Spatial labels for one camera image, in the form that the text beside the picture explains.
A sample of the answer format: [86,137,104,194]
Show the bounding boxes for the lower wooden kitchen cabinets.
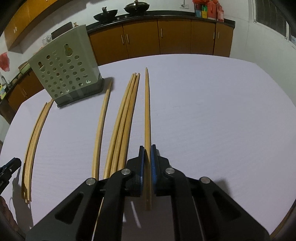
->
[4,18,234,112]

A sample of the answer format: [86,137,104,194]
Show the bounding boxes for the black kitchen countertop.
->
[0,10,236,100]

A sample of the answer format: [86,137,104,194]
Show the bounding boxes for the single wooden chopstick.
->
[91,80,113,180]

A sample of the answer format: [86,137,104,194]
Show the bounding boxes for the far left chopstick bundle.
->
[21,99,54,204]

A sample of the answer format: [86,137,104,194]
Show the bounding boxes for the grey perforated utensil holder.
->
[28,25,104,108]

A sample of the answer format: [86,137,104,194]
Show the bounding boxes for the upper wooden cabinets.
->
[4,0,70,50]

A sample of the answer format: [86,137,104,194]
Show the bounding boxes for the dark cutting board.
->
[51,22,73,40]

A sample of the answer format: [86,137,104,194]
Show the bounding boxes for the black wok left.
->
[93,7,118,23]

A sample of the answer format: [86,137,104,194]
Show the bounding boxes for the black wok with lid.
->
[124,0,149,14]

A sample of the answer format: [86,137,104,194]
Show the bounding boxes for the red packages on counter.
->
[192,0,224,22]

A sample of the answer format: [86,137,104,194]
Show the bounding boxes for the window with bars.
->
[251,1,295,49]

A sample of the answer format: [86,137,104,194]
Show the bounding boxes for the red plastic bag on wall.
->
[0,52,10,72]

